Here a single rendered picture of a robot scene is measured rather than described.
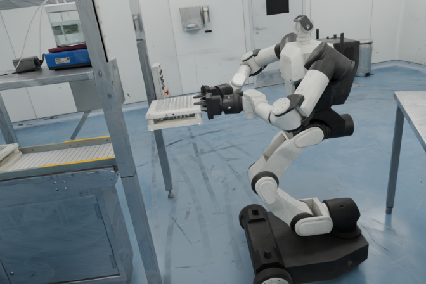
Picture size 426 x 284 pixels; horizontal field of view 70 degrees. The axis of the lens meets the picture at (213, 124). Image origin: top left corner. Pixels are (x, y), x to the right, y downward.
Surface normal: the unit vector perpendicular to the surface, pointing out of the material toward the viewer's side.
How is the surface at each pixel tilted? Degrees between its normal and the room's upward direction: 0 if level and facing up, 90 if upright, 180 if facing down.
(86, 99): 90
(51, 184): 90
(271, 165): 90
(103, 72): 90
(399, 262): 0
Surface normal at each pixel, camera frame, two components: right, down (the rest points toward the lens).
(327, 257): -0.11, -0.92
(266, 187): 0.06, 0.36
